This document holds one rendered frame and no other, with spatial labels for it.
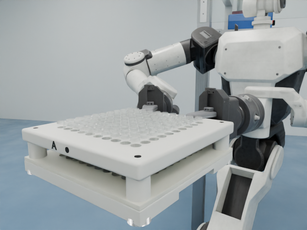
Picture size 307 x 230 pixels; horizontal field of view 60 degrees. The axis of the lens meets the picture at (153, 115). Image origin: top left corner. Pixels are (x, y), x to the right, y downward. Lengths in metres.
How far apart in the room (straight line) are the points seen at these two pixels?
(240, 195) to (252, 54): 0.46
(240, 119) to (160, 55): 0.53
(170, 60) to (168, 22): 3.87
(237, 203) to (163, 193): 0.67
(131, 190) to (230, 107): 0.30
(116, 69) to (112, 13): 1.00
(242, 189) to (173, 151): 0.67
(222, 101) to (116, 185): 0.27
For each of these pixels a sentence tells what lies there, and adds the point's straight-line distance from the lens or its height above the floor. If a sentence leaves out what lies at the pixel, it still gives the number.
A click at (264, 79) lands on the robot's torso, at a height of 1.12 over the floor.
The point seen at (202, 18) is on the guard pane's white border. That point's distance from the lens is 1.35.
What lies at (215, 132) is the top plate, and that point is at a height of 1.06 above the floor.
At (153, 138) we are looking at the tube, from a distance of 0.34.
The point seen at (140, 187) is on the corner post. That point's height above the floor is 1.03.
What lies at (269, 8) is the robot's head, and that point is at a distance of 0.97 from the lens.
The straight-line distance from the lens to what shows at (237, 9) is 1.33.
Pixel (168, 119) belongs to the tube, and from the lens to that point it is 0.43.
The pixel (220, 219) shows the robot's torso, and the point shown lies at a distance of 0.92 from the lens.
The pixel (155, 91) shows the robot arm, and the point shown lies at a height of 1.10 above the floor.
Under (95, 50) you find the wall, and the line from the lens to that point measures 5.28.
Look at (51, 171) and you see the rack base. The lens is 0.41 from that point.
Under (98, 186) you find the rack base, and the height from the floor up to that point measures 1.02.
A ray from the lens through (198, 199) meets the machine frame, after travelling 1.51.
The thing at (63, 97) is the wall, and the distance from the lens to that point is 5.68.
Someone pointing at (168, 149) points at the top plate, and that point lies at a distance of 0.31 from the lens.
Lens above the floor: 1.16
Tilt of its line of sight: 11 degrees down
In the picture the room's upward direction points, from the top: straight up
